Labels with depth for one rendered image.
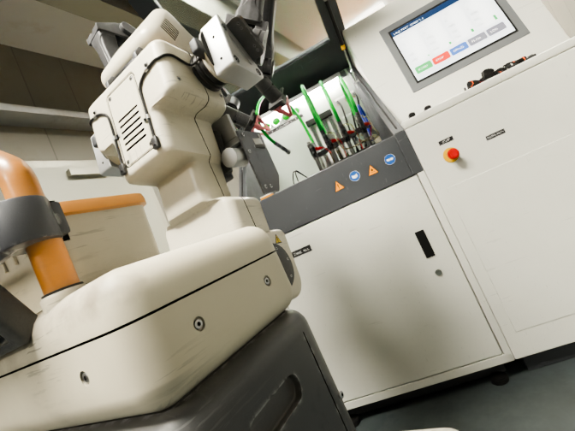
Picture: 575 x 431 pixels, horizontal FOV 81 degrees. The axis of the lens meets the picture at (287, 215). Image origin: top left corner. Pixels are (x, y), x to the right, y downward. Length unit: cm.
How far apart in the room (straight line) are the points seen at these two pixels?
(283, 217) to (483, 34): 110
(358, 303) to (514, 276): 53
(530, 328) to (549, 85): 80
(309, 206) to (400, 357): 65
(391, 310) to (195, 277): 107
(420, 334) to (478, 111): 81
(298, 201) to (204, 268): 98
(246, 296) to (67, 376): 17
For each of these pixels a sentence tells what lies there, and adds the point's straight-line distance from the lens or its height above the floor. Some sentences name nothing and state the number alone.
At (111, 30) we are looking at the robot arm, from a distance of 133.
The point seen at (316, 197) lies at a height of 86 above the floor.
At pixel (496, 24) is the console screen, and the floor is 121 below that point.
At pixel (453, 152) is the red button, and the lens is 128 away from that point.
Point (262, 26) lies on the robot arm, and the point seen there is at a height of 125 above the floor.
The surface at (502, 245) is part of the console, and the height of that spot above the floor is 45.
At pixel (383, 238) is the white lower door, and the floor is 62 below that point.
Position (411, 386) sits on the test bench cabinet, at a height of 9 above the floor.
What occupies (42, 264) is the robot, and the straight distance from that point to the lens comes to 40.
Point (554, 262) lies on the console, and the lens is 142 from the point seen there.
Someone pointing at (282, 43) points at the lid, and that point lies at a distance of 180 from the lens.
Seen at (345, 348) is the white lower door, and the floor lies 30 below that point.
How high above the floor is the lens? 78
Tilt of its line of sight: 3 degrees up
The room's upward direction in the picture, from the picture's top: 24 degrees counter-clockwise
